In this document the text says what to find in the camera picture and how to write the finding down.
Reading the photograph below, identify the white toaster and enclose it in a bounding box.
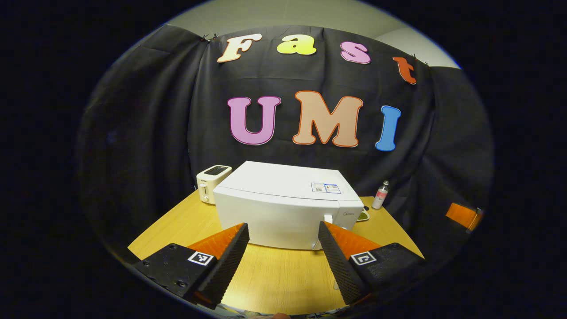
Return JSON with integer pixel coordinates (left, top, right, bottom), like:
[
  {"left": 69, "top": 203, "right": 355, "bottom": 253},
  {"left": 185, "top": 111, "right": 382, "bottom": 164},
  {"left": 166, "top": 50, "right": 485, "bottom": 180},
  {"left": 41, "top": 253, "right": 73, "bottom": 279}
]
[{"left": 196, "top": 165, "right": 233, "bottom": 205}]

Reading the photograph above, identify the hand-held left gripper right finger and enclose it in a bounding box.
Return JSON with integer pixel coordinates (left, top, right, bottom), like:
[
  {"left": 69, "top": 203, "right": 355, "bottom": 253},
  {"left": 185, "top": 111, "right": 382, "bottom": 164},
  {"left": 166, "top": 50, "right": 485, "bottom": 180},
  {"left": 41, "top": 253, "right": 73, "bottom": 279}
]
[{"left": 318, "top": 221, "right": 428, "bottom": 306}]

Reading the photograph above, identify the small clear bottle pink label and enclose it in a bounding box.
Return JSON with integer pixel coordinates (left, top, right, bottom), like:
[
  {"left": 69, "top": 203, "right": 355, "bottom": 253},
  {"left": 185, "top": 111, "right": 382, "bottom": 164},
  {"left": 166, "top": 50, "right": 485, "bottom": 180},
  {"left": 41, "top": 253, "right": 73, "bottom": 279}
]
[{"left": 372, "top": 180, "right": 390, "bottom": 210}]

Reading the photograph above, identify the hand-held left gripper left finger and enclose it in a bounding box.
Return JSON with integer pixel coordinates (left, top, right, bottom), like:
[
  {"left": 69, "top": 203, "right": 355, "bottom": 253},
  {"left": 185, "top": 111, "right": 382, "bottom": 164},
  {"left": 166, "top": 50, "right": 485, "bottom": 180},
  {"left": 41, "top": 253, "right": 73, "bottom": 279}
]
[{"left": 133, "top": 222, "right": 250, "bottom": 310}]

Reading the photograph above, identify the white microwave oven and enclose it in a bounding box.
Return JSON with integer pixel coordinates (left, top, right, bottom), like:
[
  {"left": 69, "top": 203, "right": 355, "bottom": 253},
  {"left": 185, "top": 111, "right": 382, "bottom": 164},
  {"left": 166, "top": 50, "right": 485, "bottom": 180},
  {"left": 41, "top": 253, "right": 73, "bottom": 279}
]
[{"left": 213, "top": 160, "right": 365, "bottom": 251}]

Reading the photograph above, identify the black backdrop cloth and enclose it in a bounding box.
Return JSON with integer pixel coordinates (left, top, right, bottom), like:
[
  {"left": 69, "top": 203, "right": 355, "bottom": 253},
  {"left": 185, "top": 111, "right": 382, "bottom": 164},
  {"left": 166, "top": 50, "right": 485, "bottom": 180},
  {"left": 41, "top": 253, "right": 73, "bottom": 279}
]
[{"left": 75, "top": 24, "right": 495, "bottom": 262}]

